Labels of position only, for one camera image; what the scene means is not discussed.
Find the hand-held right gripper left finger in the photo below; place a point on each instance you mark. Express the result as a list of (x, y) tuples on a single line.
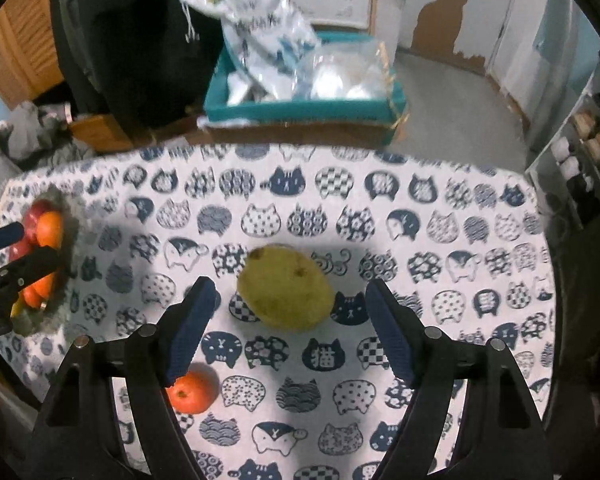
[(192, 332)]

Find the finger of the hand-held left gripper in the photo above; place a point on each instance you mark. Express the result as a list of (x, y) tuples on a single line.
[(2, 238), (32, 264)]

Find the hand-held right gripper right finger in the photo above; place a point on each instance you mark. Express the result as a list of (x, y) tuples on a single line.
[(392, 332)]

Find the small orange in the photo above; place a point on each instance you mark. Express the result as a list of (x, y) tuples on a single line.
[(50, 230), (39, 290), (196, 391)]

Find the red apple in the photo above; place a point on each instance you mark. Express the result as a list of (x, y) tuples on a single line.
[(35, 212)]

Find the yellow fruit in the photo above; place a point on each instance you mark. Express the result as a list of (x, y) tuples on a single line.
[(17, 309)]

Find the light gray garment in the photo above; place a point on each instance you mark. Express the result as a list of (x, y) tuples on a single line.
[(30, 122)]

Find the wooden stool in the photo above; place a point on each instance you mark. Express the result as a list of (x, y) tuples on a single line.
[(102, 132)]

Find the cat print tablecloth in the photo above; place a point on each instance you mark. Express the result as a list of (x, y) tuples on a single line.
[(330, 200)]

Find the wooden louvered door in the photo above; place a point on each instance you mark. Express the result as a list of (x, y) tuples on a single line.
[(20, 50)]

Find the teal box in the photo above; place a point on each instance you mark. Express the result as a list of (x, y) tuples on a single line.
[(305, 110)]

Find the black hanging clothing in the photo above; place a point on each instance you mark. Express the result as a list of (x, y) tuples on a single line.
[(130, 35)]

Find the white shoe rack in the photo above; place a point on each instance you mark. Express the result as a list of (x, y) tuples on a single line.
[(580, 160)]

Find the clear plastic bag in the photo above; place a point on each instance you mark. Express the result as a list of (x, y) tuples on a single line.
[(345, 75)]

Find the printed plastic bag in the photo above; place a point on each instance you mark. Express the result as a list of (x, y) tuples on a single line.
[(260, 25)]

